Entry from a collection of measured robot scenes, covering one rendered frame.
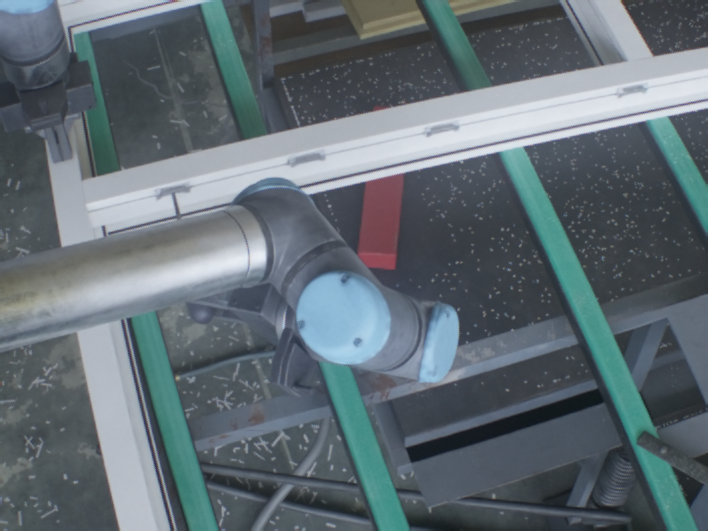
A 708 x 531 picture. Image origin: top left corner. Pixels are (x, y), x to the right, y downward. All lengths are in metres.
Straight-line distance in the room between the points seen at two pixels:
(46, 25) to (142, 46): 1.66
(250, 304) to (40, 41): 0.41
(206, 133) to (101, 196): 1.27
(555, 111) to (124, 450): 0.78
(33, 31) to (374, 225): 0.74
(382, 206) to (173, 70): 1.18
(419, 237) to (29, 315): 0.99
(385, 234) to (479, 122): 0.31
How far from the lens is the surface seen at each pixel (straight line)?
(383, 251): 1.99
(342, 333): 1.30
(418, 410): 1.90
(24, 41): 1.53
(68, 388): 2.64
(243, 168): 1.71
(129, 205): 1.72
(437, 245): 2.05
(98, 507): 2.51
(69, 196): 1.72
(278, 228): 1.36
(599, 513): 2.14
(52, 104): 1.58
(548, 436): 1.93
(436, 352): 1.41
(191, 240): 1.30
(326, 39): 2.30
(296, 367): 1.49
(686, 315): 1.72
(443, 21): 1.98
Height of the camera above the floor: 2.28
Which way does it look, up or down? 57 degrees down
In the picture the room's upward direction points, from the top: straight up
